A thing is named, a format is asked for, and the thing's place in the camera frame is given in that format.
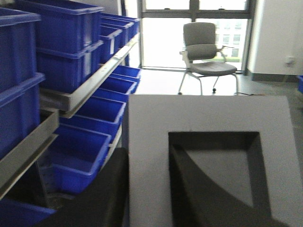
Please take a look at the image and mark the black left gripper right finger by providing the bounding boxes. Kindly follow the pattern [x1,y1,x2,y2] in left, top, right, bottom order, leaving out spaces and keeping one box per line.
[169,145,286,227]

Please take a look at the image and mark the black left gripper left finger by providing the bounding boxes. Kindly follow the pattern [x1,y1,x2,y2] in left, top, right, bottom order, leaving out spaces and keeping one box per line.
[36,148,129,227]

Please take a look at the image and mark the gray square foam base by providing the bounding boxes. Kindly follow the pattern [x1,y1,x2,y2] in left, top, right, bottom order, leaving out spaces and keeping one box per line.
[127,95,303,227]

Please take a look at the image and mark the distant steel shelving rack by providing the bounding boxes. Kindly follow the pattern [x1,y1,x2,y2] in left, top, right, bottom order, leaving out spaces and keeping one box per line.
[0,0,142,227]

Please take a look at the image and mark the gray office chair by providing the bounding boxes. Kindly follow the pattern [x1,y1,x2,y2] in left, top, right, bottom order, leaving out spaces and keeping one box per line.
[180,22,239,93]

